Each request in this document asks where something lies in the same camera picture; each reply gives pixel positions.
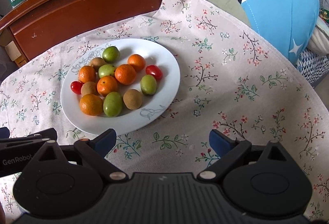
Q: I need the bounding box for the small brown kiwi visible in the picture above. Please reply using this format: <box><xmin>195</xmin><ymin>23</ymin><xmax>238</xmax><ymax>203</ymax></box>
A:
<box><xmin>81</xmin><ymin>81</ymin><xmax>98</xmax><ymax>96</ymax></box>

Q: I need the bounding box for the large front orange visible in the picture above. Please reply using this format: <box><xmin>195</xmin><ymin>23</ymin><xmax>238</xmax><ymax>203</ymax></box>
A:
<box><xmin>96</xmin><ymin>76</ymin><xmax>119</xmax><ymax>97</ymax></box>

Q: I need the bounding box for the red cherry tomato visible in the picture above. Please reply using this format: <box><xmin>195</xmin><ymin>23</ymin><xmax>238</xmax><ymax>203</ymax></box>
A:
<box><xmin>70</xmin><ymin>81</ymin><xmax>83</xmax><ymax>95</ymax></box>
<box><xmin>146</xmin><ymin>64</ymin><xmax>163</xmax><ymax>81</ymax></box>

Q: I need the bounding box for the large green jujube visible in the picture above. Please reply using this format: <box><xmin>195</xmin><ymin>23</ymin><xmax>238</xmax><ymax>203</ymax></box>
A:
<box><xmin>98</xmin><ymin>64</ymin><xmax>116</xmax><ymax>78</ymax></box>

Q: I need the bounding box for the small green jujube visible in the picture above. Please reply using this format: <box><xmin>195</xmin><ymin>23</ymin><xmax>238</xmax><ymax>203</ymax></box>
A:
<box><xmin>140</xmin><ymin>75</ymin><xmax>157</xmax><ymax>96</ymax></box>

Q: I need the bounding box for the brown kiwi front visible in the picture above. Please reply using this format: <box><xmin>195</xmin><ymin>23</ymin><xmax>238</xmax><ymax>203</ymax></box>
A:
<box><xmin>89</xmin><ymin>57</ymin><xmax>107</xmax><ymax>72</ymax></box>

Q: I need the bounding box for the small orange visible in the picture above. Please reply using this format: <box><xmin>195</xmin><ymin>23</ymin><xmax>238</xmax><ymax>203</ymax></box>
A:
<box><xmin>127</xmin><ymin>54</ymin><xmax>146</xmax><ymax>72</ymax></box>

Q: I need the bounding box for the small cardboard box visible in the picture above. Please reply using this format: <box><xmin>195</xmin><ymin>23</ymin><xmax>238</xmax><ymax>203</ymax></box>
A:
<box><xmin>1</xmin><ymin>29</ymin><xmax>28</xmax><ymax>67</ymax></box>

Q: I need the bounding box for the white floral plate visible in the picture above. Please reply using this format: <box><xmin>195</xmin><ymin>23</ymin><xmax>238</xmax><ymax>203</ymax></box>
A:
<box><xmin>60</xmin><ymin>38</ymin><xmax>181</xmax><ymax>136</ymax></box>

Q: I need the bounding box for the brown wooden nightstand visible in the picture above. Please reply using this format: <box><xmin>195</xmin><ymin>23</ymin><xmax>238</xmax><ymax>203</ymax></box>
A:
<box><xmin>1</xmin><ymin>0</ymin><xmax>162</xmax><ymax>61</ymax></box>

